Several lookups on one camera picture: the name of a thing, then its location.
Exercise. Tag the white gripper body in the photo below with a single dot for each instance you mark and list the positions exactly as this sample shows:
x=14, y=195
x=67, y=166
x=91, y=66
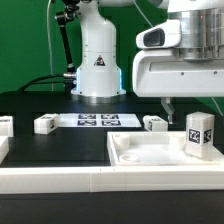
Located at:
x=159, y=71

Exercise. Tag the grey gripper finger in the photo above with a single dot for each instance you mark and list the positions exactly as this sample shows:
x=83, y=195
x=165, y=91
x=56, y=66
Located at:
x=168, y=107

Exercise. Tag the white square tabletop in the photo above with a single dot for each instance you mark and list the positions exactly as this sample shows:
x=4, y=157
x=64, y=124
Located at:
x=155, y=149

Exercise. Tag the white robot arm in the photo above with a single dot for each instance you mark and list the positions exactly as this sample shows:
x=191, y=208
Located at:
x=98, y=76

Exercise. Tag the white marker sheet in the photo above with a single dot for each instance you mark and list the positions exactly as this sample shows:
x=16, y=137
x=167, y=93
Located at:
x=98, y=120

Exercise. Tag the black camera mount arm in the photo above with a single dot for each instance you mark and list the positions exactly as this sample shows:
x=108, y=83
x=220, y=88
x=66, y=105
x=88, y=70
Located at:
x=62, y=18

